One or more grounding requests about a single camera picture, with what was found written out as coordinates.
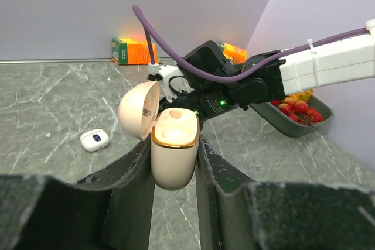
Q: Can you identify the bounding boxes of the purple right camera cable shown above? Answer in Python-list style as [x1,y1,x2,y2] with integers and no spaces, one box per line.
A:
[131,5,369,83]

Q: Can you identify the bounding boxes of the white earbud charging case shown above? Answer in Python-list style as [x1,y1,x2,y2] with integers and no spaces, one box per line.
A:
[80,129,110,152]

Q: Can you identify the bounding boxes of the beige earbud charging case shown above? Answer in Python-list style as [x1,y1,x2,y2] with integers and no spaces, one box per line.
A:
[118,81,200,190]

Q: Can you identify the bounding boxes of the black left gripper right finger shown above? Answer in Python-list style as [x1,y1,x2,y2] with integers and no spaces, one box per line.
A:
[195,138,374,249]

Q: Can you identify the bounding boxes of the orange box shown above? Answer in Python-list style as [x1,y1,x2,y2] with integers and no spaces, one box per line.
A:
[112,37,151,65]
[219,42,248,64]

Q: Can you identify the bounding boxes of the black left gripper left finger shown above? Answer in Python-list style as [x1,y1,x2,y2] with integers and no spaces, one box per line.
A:
[1,139,154,249]

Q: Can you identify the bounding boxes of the red yellow cherry bunch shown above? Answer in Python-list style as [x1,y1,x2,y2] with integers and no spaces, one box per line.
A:
[270,97,324,127]

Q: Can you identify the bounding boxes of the orange spiky fruit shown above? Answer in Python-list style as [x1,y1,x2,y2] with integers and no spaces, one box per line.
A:
[289,89,313,103]

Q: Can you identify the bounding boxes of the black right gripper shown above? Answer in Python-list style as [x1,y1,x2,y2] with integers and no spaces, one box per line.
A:
[159,40,239,121]

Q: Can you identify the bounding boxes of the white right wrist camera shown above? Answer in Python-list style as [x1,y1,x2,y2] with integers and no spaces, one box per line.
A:
[147,63,193,103]

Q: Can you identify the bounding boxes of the dark green fruit tray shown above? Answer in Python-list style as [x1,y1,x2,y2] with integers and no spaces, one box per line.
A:
[250,95,334,138]

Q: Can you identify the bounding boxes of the orange box centre back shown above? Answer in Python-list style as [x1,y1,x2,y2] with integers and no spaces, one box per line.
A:
[112,37,151,65]

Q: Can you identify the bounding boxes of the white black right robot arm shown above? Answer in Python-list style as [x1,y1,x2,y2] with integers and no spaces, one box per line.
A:
[159,20,374,122]

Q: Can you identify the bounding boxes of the orange box right back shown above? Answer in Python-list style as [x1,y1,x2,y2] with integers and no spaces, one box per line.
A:
[219,42,248,64]

